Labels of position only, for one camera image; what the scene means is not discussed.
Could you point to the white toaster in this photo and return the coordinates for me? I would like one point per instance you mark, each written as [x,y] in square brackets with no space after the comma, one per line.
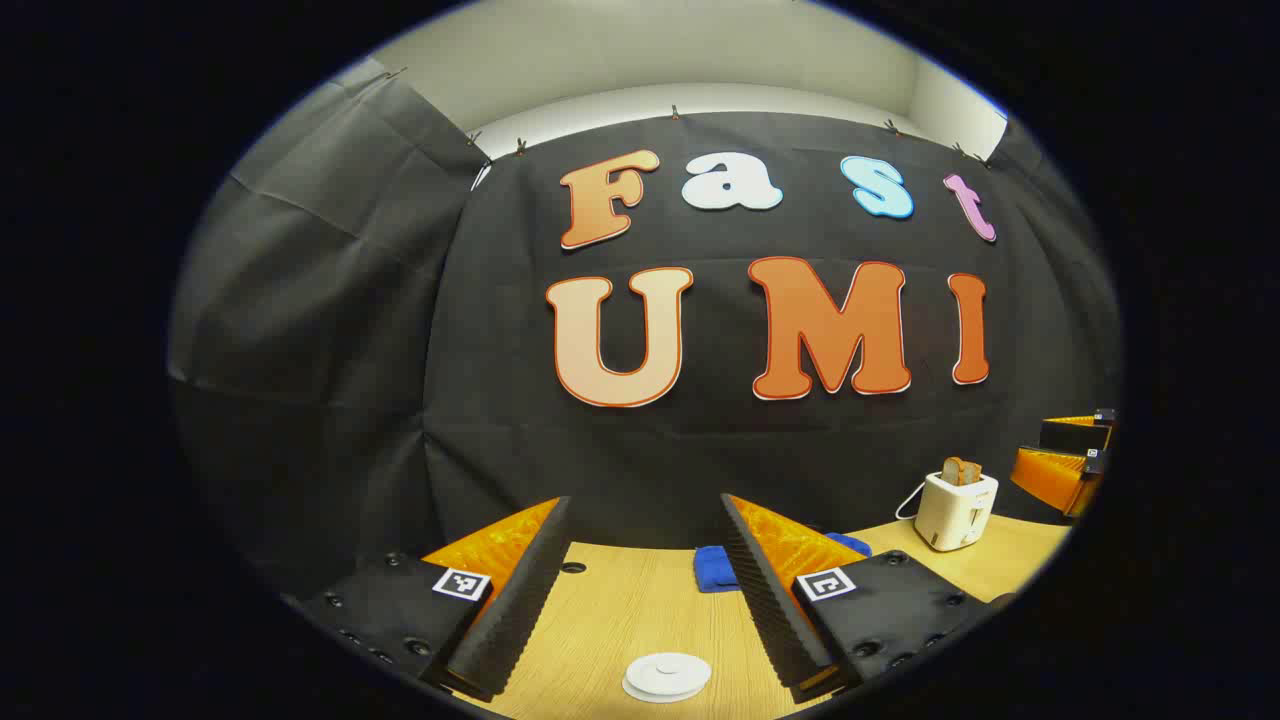
[955,515]

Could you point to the blue towel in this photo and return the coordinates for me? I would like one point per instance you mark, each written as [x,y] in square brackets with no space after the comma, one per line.
[712,568]

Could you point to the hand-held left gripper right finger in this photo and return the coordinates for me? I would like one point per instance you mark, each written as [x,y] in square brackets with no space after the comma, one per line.
[770,620]

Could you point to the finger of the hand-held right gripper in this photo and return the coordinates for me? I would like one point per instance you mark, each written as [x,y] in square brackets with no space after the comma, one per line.
[1050,475]
[1075,437]

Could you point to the white saucer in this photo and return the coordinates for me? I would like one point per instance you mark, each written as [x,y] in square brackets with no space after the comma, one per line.
[640,693]

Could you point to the white teacup lid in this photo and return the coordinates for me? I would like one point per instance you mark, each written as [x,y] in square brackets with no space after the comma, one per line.
[668,672]

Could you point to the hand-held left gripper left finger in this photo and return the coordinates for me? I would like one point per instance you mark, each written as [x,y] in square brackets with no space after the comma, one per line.
[520,610]

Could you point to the toast slice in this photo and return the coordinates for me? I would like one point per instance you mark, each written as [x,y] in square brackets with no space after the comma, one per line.
[953,471]
[973,471]

